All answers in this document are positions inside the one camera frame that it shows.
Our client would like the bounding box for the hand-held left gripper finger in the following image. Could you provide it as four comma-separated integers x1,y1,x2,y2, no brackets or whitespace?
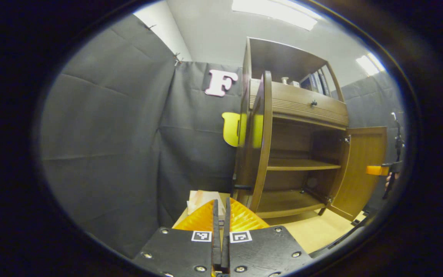
221,197,314,277
133,198,222,277

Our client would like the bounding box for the dark blue book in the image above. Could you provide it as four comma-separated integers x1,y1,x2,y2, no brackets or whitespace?
300,73,316,93

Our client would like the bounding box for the white and orange book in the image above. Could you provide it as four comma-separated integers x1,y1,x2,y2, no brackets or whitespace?
187,190,226,216

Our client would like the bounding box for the grey book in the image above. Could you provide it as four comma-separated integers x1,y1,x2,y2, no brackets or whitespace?
312,72,324,95

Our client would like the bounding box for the small ceiling light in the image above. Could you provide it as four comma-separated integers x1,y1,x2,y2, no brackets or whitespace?
356,53,385,76

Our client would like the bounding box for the wooden double-door shoe cabinet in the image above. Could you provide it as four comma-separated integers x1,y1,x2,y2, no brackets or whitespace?
234,37,388,222

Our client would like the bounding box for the wooden cabinet shelf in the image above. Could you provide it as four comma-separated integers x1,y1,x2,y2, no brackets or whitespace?
267,159,341,171

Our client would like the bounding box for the wooden ribbed cabinet drawer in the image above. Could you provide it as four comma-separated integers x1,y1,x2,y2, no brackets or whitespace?
249,79,349,129

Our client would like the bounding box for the wooden shoe cabinet door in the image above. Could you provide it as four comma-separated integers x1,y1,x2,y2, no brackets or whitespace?
235,70,273,213
327,126,388,222

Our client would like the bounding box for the black book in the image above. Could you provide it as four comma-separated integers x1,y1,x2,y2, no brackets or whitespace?
318,70,331,96

